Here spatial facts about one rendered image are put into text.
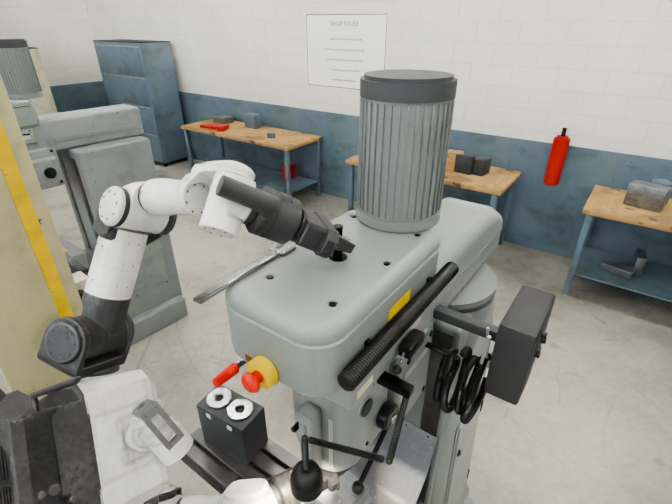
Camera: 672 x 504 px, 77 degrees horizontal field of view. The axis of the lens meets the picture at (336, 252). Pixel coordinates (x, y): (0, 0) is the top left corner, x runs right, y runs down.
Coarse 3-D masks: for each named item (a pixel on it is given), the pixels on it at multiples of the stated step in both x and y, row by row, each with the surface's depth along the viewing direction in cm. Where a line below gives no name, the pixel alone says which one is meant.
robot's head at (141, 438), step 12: (156, 420) 78; (132, 432) 81; (144, 432) 78; (168, 432) 79; (132, 444) 80; (144, 444) 81; (156, 444) 78; (180, 444) 79; (168, 456) 78; (180, 456) 79
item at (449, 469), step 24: (480, 288) 134; (480, 312) 131; (432, 336) 127; (456, 336) 122; (480, 336) 136; (432, 360) 130; (432, 384) 134; (480, 384) 163; (432, 408) 138; (480, 408) 173; (432, 432) 143; (456, 432) 146; (456, 456) 155; (432, 480) 154; (456, 480) 170
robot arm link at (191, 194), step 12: (192, 168) 74; (204, 168) 72; (216, 168) 70; (228, 168) 69; (240, 168) 70; (192, 180) 73; (204, 180) 74; (252, 180) 72; (180, 192) 74; (192, 192) 75; (204, 192) 77; (180, 204) 74; (192, 204) 75; (204, 204) 77
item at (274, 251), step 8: (272, 248) 86; (288, 248) 86; (264, 256) 83; (272, 256) 83; (256, 264) 80; (264, 264) 82; (240, 272) 78; (248, 272) 78; (224, 280) 76; (232, 280) 76; (216, 288) 73; (224, 288) 74; (200, 296) 71; (208, 296) 71
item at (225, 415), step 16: (208, 400) 152; (224, 400) 152; (240, 400) 152; (208, 416) 150; (224, 416) 147; (240, 416) 146; (256, 416) 148; (208, 432) 156; (224, 432) 149; (240, 432) 143; (256, 432) 151; (224, 448) 155; (240, 448) 148; (256, 448) 153
